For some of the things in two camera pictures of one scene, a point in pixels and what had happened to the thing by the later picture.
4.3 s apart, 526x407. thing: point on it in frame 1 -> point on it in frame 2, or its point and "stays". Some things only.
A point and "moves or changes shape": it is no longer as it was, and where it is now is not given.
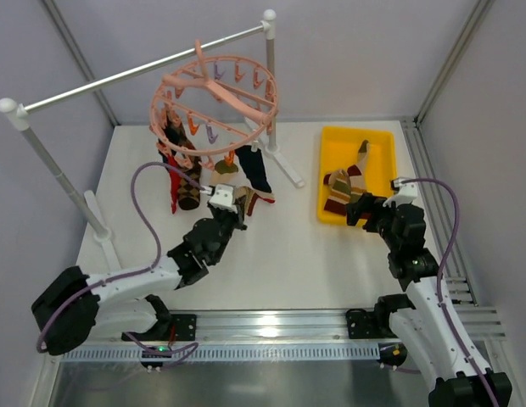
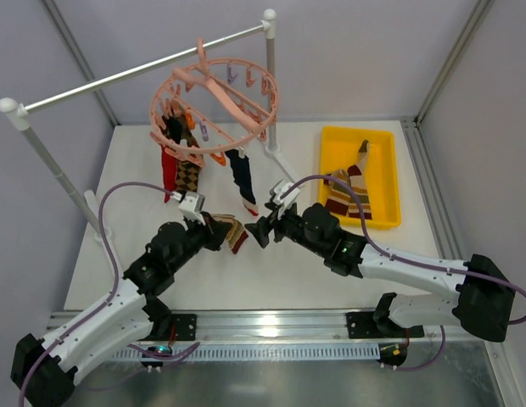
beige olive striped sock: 223,174 moves or changes shape
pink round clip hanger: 214,106 moves or changes shape
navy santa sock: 253,165 -> 241,171
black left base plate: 185,326 stays
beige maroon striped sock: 358,174 stays
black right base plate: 362,324 stays
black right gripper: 369,212 -> 271,227
